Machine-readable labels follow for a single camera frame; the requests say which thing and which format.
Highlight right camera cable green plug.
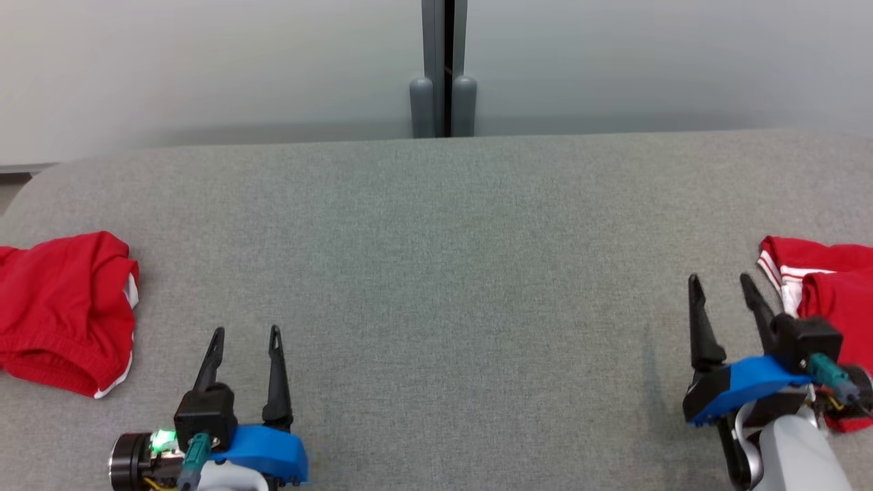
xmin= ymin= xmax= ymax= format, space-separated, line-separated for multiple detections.
xmin=805 ymin=353 xmax=861 ymax=404

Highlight grey partition post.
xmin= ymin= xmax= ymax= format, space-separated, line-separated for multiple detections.
xmin=409 ymin=0 xmax=478 ymax=140

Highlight red and white shirt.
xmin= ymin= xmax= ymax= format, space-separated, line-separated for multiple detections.
xmin=757 ymin=235 xmax=873 ymax=434

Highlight camera cable green plug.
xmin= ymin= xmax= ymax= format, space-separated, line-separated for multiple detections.
xmin=177 ymin=432 xmax=213 ymax=491
xmin=805 ymin=353 xmax=861 ymax=404

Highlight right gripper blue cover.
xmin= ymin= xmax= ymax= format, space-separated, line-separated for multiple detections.
xmin=684 ymin=273 xmax=873 ymax=427

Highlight left camera cable green plug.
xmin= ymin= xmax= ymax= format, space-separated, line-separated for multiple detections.
xmin=177 ymin=432 xmax=213 ymax=491

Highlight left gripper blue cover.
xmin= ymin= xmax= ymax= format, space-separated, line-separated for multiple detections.
xmin=109 ymin=325 xmax=309 ymax=491

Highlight red shorts with white trim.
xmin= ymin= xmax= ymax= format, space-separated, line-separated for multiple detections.
xmin=0 ymin=230 xmax=141 ymax=400

